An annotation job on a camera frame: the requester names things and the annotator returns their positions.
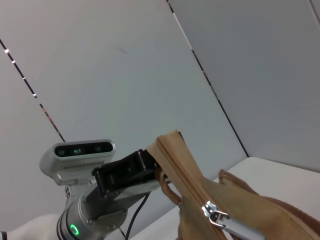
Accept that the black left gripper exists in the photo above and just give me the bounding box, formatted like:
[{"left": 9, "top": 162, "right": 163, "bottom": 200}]
[{"left": 91, "top": 130, "right": 185, "bottom": 201}]

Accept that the left gripper cable with connector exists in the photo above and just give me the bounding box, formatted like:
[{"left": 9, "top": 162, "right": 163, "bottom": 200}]
[{"left": 118, "top": 192, "right": 151, "bottom": 240}]

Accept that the khaki canvas food bag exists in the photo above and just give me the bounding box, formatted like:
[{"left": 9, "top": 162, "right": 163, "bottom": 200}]
[{"left": 145, "top": 129, "right": 320, "bottom": 240}]

